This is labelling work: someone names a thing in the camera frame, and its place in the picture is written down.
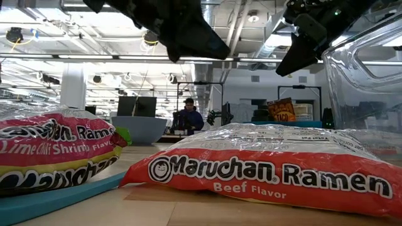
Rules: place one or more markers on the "black tabletop robot arm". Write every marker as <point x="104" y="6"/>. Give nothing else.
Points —
<point x="176" y="120"/>
<point x="226" y="114"/>

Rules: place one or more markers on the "red and yellow ramen pack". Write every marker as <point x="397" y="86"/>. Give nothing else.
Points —
<point x="383" y="151"/>

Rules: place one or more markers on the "wooden desk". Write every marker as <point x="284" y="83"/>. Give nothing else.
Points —
<point x="169" y="137"/>

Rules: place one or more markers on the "clear plastic container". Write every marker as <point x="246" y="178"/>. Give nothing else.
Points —
<point x="361" y="103"/>

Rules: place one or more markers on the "black ceiling device yellow band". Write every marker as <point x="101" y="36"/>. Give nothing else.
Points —
<point x="151" y="39"/>

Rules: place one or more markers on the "blue round bowl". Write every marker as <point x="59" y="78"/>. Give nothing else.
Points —
<point x="139" y="130"/>

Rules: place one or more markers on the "black metal rig frame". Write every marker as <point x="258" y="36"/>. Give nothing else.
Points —
<point x="298" y="87"/>

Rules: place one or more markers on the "taco seasoning mix packet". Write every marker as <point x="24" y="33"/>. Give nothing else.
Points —
<point x="282" y="111"/>

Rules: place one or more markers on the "hanging linear light strip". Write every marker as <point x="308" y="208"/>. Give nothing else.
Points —
<point x="94" y="57"/>

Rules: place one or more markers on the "blue condiment bin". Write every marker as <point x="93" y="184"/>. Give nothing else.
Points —
<point x="314" y="124"/>

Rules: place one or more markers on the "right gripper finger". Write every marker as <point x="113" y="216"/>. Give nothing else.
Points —
<point x="301" y="50"/>

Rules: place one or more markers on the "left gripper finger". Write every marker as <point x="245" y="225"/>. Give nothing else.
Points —
<point x="204" y="44"/>
<point x="174" y="55"/>

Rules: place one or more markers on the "pink lime shrimp ramen pack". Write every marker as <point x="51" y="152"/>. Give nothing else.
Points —
<point x="47" y="147"/>

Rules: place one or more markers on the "wide silver spiral duct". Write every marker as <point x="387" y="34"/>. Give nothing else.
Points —
<point x="210" y="12"/>

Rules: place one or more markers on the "white structural column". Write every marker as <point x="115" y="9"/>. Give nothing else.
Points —
<point x="73" y="91"/>

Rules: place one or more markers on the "red beef ramen pack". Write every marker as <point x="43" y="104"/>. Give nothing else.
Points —
<point x="251" y="169"/>

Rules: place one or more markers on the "person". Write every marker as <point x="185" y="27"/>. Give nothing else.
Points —
<point x="191" y="120"/>

